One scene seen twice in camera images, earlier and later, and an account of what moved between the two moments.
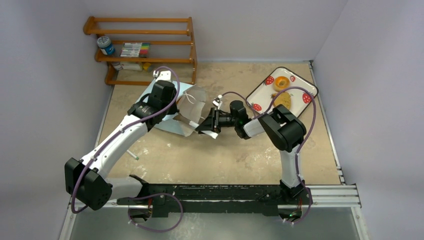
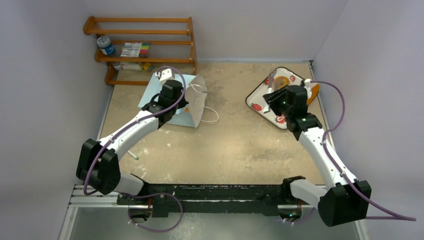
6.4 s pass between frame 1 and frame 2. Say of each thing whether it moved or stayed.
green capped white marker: stayed
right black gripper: moved
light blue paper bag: moved
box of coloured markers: stayed
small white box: stayed
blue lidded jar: stayed
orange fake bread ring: stayed
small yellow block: stayed
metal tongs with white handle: moved
